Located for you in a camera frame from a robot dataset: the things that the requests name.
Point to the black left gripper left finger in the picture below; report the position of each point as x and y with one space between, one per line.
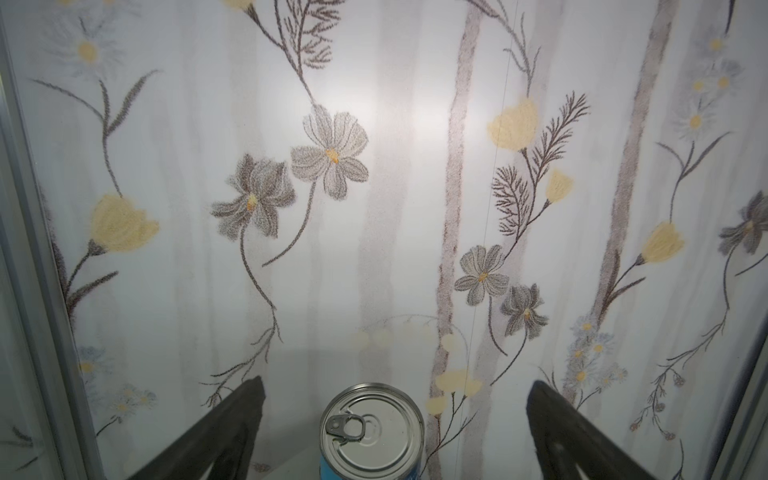
220 445

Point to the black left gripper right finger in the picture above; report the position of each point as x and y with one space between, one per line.
569 446

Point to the blue label tall can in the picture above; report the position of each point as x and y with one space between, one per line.
371 431

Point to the grey metal cabinet counter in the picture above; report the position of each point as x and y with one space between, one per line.
303 466

